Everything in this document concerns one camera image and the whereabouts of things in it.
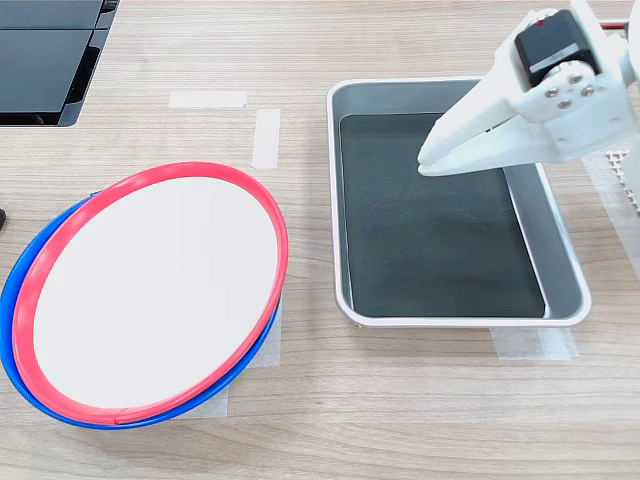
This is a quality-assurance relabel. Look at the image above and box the red-rimmed white plate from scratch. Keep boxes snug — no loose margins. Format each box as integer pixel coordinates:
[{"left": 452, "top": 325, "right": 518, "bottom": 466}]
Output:
[{"left": 12, "top": 160, "right": 290, "bottom": 426}]

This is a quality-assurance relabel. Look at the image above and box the pale perforated plate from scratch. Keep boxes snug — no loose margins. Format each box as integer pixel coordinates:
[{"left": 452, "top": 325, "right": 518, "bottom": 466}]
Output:
[{"left": 602, "top": 148, "right": 640, "bottom": 214}]

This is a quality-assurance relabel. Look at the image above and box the steel tray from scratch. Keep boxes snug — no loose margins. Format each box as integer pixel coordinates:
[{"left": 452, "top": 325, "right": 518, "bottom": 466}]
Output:
[{"left": 326, "top": 77, "right": 593, "bottom": 329}]

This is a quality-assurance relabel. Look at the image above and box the wide clear tape strip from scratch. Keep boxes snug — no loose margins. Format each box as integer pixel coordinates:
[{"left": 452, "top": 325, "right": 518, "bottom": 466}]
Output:
[{"left": 582, "top": 151, "right": 640, "bottom": 282}]

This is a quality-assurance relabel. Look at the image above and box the black mat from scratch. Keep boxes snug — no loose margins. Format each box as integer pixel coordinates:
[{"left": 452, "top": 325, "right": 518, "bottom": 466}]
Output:
[{"left": 338, "top": 112, "right": 547, "bottom": 319}]

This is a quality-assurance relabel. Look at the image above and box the black glossy device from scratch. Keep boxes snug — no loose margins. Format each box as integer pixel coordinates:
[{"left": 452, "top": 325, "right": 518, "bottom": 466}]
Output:
[{"left": 0, "top": 0, "right": 121, "bottom": 128}]

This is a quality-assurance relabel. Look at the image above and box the blue-rimmed white plate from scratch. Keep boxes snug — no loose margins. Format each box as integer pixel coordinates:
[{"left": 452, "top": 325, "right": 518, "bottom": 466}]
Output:
[{"left": 0, "top": 192, "right": 281, "bottom": 431}]

